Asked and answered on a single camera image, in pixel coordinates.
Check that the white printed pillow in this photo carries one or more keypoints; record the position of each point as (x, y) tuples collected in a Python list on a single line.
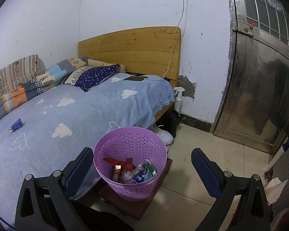
[(74, 78)]

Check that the patchwork quilt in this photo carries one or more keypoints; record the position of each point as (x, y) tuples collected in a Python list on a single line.
[(26, 91)]

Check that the metal door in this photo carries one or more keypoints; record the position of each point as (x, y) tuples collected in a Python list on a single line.
[(255, 89)]

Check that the black smartphone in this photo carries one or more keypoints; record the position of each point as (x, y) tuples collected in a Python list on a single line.
[(134, 78)]

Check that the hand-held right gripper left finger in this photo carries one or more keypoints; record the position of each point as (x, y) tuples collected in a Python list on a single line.
[(79, 170)]

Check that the blue cloud-print blanket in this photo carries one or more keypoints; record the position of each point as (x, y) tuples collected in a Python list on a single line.
[(74, 120)]

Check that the wooden headboard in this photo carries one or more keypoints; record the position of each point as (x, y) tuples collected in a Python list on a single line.
[(134, 48)]

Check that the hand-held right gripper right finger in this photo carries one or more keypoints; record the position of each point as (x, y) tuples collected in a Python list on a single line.
[(204, 170)]

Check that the clear plastic wrapper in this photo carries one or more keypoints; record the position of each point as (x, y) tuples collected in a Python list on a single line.
[(127, 176)]

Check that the purple plastic basket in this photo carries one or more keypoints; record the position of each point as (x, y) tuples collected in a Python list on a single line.
[(134, 192)]

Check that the navy star-print pillow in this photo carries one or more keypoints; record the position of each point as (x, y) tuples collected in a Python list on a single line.
[(96, 75)]

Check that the red gold cigarette pack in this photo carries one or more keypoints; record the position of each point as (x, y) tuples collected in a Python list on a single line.
[(116, 174)]

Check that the wooden bed frame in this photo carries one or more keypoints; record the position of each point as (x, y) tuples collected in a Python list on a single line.
[(165, 110)]

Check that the blue cardboard box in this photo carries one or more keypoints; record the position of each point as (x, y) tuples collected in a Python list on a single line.
[(16, 125)]

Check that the red white spiral box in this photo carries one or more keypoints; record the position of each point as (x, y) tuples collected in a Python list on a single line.
[(118, 163)]

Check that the blue tissue packet wrapper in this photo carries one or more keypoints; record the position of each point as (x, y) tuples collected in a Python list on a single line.
[(137, 179)]

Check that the striped floral pillow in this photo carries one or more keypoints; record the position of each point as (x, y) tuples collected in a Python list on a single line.
[(14, 72)]

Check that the small carton with barcode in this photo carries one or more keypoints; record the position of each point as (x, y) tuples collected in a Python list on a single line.
[(150, 169)]

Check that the black boots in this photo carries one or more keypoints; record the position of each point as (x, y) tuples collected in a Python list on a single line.
[(174, 122)]

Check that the white paper sheet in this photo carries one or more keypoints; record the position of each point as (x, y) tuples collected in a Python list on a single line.
[(275, 187)]

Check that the metal door latch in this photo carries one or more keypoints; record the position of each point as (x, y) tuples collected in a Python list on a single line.
[(243, 27)]

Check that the dark wooden stool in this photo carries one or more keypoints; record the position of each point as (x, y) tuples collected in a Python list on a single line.
[(134, 209)]

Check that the white spray bottle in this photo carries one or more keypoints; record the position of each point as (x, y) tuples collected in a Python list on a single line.
[(178, 103)]

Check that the white sneaker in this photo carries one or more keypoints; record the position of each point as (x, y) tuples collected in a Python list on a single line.
[(163, 136)]

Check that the grey suitcase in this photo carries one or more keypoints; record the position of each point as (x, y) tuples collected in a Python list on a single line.
[(286, 197)]

